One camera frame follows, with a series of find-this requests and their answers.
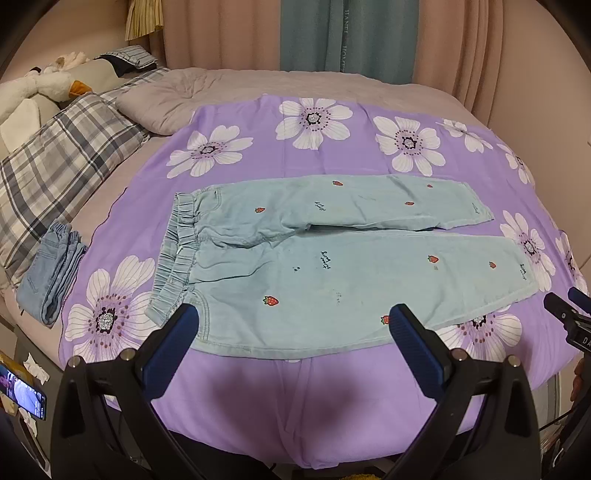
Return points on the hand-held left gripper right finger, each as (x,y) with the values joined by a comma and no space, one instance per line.
(415,355)

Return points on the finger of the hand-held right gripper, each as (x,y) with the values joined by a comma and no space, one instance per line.
(579,295)
(558,308)

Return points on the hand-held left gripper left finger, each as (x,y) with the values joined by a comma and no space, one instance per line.
(171,350)

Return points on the light blue strawberry pants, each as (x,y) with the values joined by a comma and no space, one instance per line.
(323,277)

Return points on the person's right hand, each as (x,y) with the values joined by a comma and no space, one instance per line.
(576,383)

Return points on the purple floral blanket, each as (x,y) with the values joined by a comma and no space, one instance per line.
(277,397)

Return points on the crumpled white paper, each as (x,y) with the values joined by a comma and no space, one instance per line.
(38,369)

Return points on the folded blue jeans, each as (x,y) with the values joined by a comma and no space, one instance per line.
(48,272)

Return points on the smartphone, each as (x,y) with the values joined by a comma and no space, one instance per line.
(23,390)

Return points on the grey plaid pillow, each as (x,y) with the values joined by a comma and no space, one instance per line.
(60,161)

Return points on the grey quilt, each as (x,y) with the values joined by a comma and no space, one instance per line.
(184,97)

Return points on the white goose plush toy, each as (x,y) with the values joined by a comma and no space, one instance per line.
(41,87)

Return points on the dark striped folded cloth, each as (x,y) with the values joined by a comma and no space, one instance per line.
(129,57)

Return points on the teal curtain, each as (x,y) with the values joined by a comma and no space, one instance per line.
(369,37)

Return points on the pink curtain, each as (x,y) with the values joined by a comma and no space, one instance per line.
(221,32)

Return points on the yellow pleated curtain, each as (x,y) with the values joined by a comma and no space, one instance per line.
(143,18)

